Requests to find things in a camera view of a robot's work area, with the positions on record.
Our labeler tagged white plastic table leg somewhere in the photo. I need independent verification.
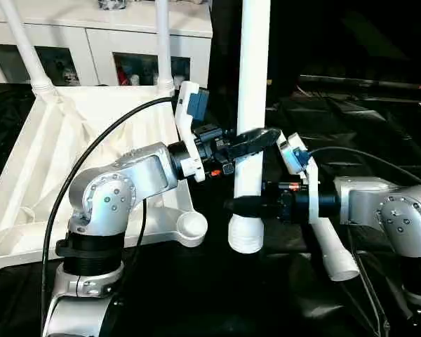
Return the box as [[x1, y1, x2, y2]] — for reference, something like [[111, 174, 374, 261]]
[[227, 0, 271, 255], [309, 215, 361, 282], [0, 0, 56, 93], [153, 0, 175, 95]]

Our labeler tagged white plastic table top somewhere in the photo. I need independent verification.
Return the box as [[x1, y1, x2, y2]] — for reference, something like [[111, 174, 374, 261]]
[[0, 83, 209, 281]]

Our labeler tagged black mat cloth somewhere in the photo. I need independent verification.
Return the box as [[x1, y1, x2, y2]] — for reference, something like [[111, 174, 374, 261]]
[[0, 81, 421, 337]]

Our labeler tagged black fabric backdrop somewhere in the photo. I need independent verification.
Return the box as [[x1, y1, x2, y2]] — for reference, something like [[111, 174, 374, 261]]
[[209, 0, 421, 86]]

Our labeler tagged white glass door cabinet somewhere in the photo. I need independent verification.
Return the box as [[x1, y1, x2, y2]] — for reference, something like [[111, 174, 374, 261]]
[[0, 0, 214, 89]]

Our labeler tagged dark patterned cabinet-top object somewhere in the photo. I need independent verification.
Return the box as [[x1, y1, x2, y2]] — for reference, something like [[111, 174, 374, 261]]
[[96, 0, 123, 12]]

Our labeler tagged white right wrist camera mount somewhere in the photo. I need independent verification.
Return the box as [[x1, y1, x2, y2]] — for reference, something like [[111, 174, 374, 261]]
[[275, 131, 321, 226]]

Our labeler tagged grey metal rail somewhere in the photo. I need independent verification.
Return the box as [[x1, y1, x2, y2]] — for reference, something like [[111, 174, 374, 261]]
[[299, 73, 421, 91]]

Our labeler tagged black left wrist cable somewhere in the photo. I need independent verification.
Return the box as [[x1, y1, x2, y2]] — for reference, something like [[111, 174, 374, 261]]
[[39, 95, 184, 337]]

